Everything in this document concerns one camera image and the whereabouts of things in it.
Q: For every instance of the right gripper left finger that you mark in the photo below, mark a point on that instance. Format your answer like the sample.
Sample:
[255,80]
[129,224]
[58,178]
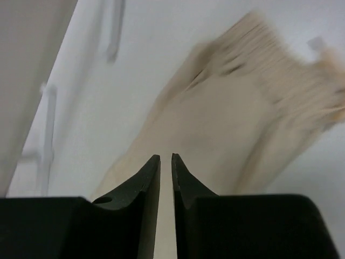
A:
[119,224]

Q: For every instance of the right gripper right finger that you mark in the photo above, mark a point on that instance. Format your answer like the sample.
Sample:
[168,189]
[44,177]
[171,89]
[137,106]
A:
[245,226]

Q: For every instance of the white clothes rack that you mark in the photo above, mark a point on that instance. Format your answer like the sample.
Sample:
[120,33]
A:
[93,35]

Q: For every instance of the beige trousers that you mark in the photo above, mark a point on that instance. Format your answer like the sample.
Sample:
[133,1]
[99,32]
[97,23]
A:
[238,111]

